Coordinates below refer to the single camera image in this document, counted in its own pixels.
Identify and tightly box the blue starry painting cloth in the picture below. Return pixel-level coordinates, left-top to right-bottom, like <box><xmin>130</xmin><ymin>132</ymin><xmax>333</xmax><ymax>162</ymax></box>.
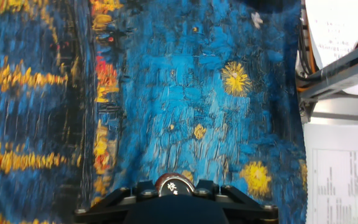
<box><xmin>0</xmin><ymin>0</ymin><xmax>309</xmax><ymax>224</ymax></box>

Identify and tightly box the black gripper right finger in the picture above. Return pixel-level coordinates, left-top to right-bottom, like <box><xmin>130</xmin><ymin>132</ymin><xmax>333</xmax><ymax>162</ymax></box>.
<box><xmin>194</xmin><ymin>179</ymin><xmax>279</xmax><ymax>223</ymax></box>

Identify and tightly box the printed paper sheet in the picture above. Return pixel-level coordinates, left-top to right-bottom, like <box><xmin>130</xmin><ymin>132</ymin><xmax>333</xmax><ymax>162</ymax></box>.
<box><xmin>303</xmin><ymin>0</ymin><xmax>358</xmax><ymax>224</ymax></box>

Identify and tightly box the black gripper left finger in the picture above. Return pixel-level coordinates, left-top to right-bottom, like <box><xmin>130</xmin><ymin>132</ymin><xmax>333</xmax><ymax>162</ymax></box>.
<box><xmin>75</xmin><ymin>179</ymin><xmax>160</xmax><ymax>223</ymax></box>

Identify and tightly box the small white scrap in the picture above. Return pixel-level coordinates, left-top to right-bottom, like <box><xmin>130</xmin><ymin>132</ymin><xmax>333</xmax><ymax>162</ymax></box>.
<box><xmin>250</xmin><ymin>12</ymin><xmax>264</xmax><ymax>29</ymax></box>

